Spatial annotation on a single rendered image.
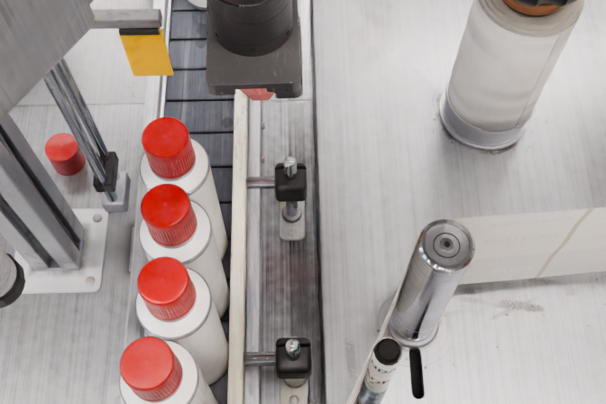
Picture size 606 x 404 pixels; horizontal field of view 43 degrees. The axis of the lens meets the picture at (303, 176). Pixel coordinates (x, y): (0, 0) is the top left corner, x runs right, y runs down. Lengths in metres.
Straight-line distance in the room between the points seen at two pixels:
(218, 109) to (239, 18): 0.29
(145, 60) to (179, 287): 0.18
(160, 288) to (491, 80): 0.34
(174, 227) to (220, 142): 0.27
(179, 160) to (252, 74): 0.08
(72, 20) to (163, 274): 0.22
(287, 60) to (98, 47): 0.41
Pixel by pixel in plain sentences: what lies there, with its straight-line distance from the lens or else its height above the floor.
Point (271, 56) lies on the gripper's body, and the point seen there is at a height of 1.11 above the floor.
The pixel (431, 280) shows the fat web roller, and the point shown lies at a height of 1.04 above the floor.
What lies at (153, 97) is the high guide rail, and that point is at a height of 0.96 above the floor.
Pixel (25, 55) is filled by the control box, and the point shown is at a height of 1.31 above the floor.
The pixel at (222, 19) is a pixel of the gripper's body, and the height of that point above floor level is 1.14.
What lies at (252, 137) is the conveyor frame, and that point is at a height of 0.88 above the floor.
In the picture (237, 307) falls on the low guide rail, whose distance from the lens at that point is 0.67.
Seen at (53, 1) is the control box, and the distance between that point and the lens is 0.32.
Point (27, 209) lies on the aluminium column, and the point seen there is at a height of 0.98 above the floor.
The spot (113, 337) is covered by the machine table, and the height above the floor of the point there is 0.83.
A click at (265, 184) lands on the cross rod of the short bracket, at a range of 0.71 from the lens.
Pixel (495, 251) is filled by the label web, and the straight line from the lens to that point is 0.61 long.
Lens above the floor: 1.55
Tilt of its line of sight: 63 degrees down
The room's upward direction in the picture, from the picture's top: straight up
